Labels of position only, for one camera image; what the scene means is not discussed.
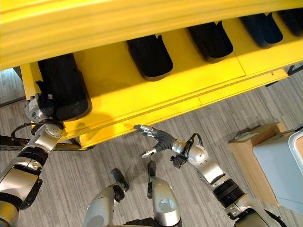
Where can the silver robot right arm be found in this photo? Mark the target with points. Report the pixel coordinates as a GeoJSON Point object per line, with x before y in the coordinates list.
{"type": "Point", "coordinates": [213, 170]}

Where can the silver robot right leg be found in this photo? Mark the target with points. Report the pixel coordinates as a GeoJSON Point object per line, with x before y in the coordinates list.
{"type": "Point", "coordinates": [161, 196]}

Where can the brown cardboard box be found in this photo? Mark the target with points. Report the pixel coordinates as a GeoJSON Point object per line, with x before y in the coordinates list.
{"type": "Point", "coordinates": [253, 156]}

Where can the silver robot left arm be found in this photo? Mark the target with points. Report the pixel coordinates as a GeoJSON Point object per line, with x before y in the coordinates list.
{"type": "Point", "coordinates": [28, 163]}

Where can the yellow metal shelf unit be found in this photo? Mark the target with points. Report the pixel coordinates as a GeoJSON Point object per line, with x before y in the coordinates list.
{"type": "Point", "coordinates": [132, 99]}

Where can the pale blue plastic box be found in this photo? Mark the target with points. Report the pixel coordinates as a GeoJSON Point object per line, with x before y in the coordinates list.
{"type": "Point", "coordinates": [281, 170]}

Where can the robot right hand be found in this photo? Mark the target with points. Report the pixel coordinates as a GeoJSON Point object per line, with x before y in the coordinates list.
{"type": "Point", "coordinates": [159, 139]}

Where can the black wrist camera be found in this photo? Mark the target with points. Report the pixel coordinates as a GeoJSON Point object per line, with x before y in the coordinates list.
{"type": "Point", "coordinates": [178, 161]}

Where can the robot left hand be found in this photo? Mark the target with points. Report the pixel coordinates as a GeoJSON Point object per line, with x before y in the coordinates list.
{"type": "Point", "coordinates": [46, 105]}

